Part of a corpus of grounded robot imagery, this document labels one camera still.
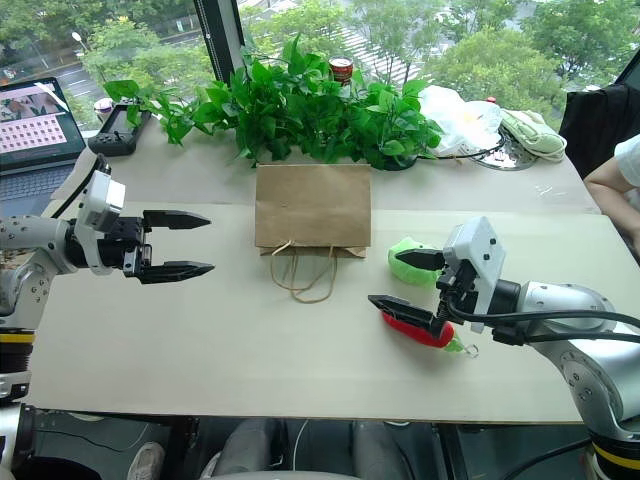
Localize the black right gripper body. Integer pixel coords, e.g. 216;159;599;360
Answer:
435;259;482;327

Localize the white purple cup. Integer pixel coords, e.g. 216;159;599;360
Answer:
93;97;117;127

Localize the white shirt sleeve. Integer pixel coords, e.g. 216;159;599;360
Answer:
613;133;640;192

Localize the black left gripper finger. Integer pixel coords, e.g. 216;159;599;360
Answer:
142;209;212;233
136;260;216;286

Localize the white plastic bag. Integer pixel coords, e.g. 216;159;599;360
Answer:
416;84;503;158

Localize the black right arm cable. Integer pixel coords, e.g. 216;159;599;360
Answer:
442;292;640;346

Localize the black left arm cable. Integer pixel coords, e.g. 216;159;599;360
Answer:
49;153;109;220

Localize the green leafy pothos plant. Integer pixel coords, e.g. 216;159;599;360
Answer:
102;33;447;172

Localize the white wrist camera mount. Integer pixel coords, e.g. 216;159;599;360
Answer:
442;215;507;335
74;169;127;277

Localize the pale green cloth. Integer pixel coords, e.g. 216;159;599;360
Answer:
499;108;569;163

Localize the black window pillar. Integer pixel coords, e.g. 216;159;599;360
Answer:
193;0;247;85

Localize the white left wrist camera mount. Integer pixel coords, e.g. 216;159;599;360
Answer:
74;169;127;277

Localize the green plush toy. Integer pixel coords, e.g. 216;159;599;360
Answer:
388;236;446;288

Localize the grey rounded leg shape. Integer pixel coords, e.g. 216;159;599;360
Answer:
199;418;282;480
348;420;417;480

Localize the red drink can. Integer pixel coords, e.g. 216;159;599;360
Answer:
327;55;355;87

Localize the grey open laptop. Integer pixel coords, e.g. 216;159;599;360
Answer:
0;76;88;219

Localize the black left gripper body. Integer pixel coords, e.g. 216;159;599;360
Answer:
96;216;154;279

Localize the white grey sneaker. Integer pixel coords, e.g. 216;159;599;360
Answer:
126;441;167;480

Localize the black handheld game controller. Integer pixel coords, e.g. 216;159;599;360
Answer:
87;101;153;158

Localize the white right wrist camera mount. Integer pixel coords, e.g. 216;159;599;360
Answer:
442;215;507;335

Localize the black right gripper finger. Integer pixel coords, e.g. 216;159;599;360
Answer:
394;249;446;272
367;294;447;334

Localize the round silver tray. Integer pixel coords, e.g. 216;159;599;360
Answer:
468;123;540;172

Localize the brown paper bag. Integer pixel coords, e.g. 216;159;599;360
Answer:
254;163;373;304

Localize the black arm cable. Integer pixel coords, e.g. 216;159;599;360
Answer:
442;292;640;346
49;153;109;220

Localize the red chili pepper toy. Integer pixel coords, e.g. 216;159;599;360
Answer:
380;309;480;359

